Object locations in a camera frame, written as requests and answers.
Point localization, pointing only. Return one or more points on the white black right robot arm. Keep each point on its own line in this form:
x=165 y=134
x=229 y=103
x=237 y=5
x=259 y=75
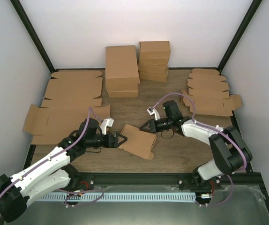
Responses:
x=229 y=150

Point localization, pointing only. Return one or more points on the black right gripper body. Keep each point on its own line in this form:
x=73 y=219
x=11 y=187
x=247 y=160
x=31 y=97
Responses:
x=160 y=127

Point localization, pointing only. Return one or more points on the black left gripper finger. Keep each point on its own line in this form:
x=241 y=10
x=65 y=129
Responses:
x=120 y=136
x=119 y=143

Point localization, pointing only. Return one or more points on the small brown cardboard box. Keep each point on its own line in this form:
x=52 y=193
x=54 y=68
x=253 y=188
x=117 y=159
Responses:
x=138 y=142

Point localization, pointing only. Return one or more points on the light blue slotted cable duct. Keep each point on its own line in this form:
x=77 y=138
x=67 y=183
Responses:
x=122 y=197

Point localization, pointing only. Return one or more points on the small folded box bottom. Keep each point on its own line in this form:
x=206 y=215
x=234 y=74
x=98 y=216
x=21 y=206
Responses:
x=153 y=77

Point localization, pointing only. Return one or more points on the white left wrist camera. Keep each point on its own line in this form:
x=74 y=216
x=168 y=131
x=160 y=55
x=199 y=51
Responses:
x=106 y=123

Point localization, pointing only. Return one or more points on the stack of small flat blanks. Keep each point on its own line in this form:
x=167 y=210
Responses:
x=208 y=94

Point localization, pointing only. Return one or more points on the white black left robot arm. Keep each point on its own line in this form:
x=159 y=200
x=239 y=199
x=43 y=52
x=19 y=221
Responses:
x=54 y=171

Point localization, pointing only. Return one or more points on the clear acrylic cover plate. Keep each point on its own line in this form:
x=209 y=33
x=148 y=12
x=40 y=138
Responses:
x=245 y=207

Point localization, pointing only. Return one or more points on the large flat cardboard blank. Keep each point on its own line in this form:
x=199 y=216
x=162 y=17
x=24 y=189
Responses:
x=56 y=119
x=74 y=83

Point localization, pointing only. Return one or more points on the black frame post left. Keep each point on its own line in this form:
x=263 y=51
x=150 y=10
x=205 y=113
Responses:
x=32 y=33

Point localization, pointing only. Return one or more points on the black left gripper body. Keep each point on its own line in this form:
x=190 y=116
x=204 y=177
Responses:
x=108 y=144

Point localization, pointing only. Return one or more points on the large flat cardboard blank front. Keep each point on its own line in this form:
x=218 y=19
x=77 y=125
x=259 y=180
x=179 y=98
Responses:
x=56 y=119

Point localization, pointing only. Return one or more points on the black frame post right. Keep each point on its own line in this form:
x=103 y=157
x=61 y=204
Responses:
x=255 y=4

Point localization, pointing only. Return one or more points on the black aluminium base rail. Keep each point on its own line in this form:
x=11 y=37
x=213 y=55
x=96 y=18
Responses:
x=181 y=180

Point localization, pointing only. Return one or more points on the large flat cardboard blank rear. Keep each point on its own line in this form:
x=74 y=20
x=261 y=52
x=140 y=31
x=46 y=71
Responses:
x=74 y=83

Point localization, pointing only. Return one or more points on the large folded cardboard box bottom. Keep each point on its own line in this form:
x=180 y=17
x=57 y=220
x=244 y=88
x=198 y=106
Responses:
x=123 y=94

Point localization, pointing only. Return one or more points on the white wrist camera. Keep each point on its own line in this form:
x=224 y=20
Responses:
x=106 y=123
x=153 y=112

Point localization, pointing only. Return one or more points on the large folded cardboard box top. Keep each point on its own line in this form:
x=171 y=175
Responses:
x=121 y=68

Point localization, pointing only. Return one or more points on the small folded box stack top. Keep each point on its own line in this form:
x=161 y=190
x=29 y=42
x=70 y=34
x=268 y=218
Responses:
x=154 y=49

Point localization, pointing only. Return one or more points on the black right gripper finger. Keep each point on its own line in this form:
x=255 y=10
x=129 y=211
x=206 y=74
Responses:
x=149 y=125
x=152 y=131

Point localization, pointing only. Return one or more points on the black frame post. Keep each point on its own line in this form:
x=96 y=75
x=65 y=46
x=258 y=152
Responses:
x=255 y=4
x=32 y=33

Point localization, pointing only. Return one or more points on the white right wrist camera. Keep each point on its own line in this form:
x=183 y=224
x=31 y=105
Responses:
x=153 y=112

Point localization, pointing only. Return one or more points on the large folded cardboard box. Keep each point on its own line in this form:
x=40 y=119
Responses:
x=121 y=68
x=123 y=94

